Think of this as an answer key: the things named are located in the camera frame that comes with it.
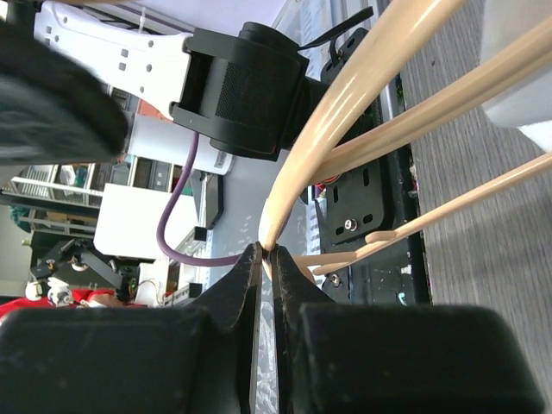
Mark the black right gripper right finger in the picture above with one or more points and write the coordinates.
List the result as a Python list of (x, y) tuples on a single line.
[(346, 358)]

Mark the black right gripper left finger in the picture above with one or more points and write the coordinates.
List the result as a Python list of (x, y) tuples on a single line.
[(195, 358)]

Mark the cream wooden hanger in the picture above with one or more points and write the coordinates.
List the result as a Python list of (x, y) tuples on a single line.
[(320, 152)]

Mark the white t-shirt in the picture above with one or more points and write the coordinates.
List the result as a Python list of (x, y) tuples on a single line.
[(518, 35)]

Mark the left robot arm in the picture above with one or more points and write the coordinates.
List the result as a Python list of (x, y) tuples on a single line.
[(248, 94)]

